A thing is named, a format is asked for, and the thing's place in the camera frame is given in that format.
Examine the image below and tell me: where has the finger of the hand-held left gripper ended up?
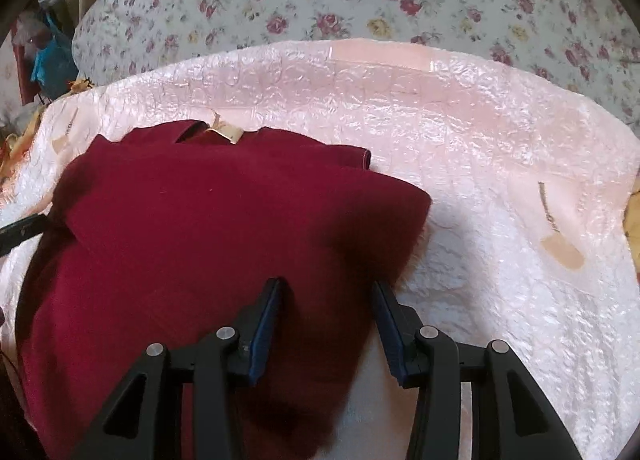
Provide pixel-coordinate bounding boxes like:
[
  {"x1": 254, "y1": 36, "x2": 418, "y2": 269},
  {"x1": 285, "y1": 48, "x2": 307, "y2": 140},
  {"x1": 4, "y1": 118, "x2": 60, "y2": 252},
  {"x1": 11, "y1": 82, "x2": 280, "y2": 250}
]
[{"x1": 0, "y1": 214, "x2": 51, "y2": 257}]

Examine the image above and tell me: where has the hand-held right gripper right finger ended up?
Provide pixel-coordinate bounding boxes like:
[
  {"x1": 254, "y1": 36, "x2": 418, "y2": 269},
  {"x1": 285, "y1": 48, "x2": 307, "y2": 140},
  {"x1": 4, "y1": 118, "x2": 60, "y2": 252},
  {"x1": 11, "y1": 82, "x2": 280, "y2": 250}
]
[{"x1": 372, "y1": 282, "x2": 583, "y2": 460}]

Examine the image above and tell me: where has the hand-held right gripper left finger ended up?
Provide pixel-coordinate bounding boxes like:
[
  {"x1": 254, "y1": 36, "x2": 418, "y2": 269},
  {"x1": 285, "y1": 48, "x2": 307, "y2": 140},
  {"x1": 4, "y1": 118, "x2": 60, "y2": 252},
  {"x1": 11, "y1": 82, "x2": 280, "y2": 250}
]
[{"x1": 70, "y1": 277, "x2": 291, "y2": 460}]

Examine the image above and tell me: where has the dark red sweater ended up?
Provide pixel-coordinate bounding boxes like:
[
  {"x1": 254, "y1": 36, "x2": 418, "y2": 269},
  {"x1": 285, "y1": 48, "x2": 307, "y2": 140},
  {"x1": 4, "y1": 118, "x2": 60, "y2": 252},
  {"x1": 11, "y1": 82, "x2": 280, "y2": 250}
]
[{"x1": 15, "y1": 112, "x2": 433, "y2": 460}]

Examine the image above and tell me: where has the yellow orange cloth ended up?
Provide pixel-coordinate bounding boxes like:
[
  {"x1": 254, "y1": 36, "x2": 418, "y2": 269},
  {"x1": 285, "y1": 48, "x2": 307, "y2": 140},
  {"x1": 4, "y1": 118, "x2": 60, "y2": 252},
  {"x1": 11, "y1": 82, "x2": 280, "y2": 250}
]
[{"x1": 0, "y1": 77, "x2": 96, "y2": 191}]

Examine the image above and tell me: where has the blue plastic bag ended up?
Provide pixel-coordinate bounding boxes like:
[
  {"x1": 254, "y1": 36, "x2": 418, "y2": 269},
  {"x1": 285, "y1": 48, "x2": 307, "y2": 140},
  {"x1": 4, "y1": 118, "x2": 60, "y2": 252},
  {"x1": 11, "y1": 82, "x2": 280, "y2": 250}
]
[{"x1": 30, "y1": 14, "x2": 73, "y2": 100}]

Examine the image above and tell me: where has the pink embossed satin blanket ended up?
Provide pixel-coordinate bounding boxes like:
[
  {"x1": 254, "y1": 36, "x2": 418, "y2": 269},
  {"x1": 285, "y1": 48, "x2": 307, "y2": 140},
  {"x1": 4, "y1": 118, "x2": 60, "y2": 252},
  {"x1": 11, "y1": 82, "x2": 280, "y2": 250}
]
[{"x1": 0, "y1": 37, "x2": 640, "y2": 460}]

